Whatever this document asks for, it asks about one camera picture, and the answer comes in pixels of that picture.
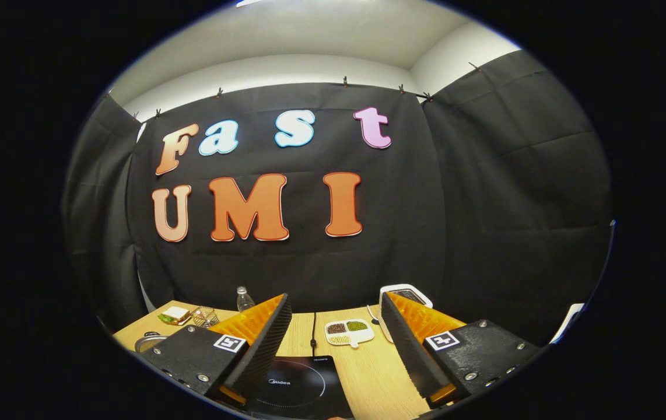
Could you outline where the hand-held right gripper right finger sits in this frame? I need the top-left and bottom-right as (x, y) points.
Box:
(381, 292), (545, 409)

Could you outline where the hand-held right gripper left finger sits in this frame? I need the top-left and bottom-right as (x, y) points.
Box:
(142, 293), (293, 407)

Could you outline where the black induction cooktop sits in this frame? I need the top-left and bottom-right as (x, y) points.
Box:
(246, 355), (356, 420)

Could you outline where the stainless steel pot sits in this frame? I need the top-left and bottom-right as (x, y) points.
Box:
(134, 331), (169, 354)

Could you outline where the white divided bean dish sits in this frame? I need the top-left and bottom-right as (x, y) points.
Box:
(325, 318), (376, 349)

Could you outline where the white toaster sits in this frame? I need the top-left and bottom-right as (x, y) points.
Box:
(378, 284), (433, 344)

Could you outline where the sandwich with lettuce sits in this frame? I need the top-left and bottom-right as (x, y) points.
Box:
(158, 306), (192, 326)

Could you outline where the black backdrop cloth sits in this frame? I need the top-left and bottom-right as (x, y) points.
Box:
(60, 50), (614, 345)

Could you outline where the row of black cloth clips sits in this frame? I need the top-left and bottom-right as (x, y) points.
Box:
(100, 61), (482, 120)

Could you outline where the metal wire basket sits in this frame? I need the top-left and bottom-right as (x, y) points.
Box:
(191, 306), (220, 328)

